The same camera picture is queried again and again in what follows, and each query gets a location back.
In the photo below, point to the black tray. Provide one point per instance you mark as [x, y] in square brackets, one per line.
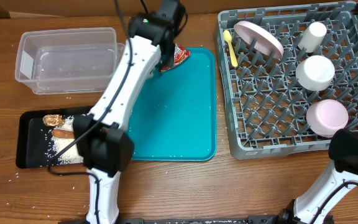
[34, 141]

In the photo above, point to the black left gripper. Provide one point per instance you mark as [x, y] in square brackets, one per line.
[169, 61]

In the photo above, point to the brown granola chunk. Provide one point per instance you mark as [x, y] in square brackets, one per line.
[53, 120]

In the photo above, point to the clear plastic bin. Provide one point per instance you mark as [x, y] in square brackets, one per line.
[67, 61]

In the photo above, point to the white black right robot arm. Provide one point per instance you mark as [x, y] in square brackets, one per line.
[338, 179]

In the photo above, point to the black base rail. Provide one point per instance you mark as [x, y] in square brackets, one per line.
[256, 219]

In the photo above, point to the white pink plate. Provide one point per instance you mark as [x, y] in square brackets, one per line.
[266, 43]

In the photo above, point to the orange carrot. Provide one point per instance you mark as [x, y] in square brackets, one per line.
[60, 133]

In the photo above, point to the white cup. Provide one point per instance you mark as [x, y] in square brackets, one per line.
[312, 37]

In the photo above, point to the teal tray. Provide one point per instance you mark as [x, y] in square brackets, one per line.
[174, 117]

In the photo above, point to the yellow plastic spoon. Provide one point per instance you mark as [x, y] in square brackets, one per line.
[228, 39]

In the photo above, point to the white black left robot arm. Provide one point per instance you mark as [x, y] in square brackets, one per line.
[101, 136]

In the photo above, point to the red snack wrapper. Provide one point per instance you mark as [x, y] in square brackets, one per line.
[180, 56]

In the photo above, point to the grey dishwasher rack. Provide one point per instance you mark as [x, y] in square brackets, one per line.
[265, 106]

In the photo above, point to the pale green bowl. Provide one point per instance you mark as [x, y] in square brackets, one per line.
[315, 73]

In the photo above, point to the pink bowl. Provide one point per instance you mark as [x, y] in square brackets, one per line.
[326, 117]

